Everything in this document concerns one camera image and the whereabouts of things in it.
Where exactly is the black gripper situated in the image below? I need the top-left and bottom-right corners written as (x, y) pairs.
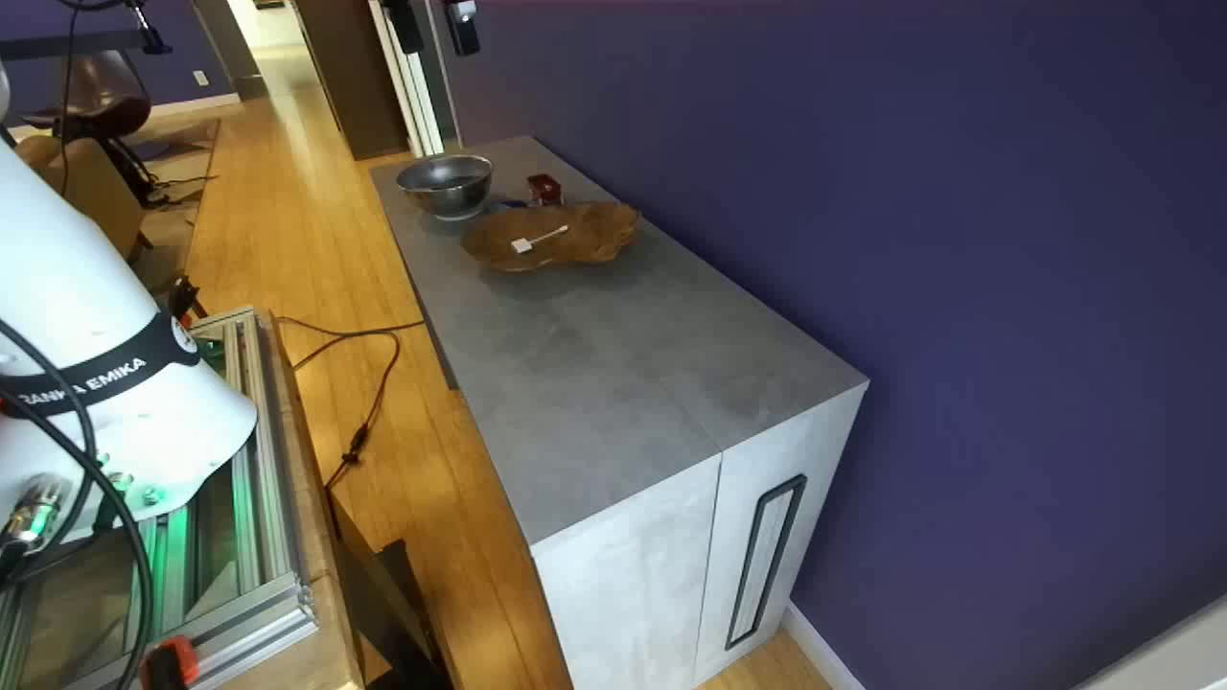
top-left (440, 0), bottom-right (486, 61)

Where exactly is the dark brown door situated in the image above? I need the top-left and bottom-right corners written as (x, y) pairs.
top-left (288, 0), bottom-right (416, 165)

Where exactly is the round metal bowl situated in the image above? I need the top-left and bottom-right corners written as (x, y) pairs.
top-left (395, 150), bottom-right (499, 227)

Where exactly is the brown wooden dish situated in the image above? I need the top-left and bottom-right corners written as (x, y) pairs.
top-left (458, 195), bottom-right (646, 281)

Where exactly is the dark red chair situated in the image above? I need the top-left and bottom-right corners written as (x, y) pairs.
top-left (55, 47), bottom-right (178, 205)

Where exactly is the grey concrete-look cabinet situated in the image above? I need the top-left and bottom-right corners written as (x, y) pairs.
top-left (368, 129), bottom-right (873, 690)

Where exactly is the black desk top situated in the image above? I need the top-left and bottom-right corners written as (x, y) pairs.
top-left (0, 28), bottom-right (168, 61)

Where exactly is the black box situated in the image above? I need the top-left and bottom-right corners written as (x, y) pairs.
top-left (333, 493), bottom-right (453, 690)

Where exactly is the orange clamp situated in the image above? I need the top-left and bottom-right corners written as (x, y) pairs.
top-left (143, 632), bottom-right (209, 690)

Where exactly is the thin black floor cable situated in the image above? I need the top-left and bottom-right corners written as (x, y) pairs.
top-left (273, 313), bottom-right (428, 493)

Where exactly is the black cabinet door handle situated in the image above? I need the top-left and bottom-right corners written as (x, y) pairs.
top-left (722, 471), bottom-right (812, 651)

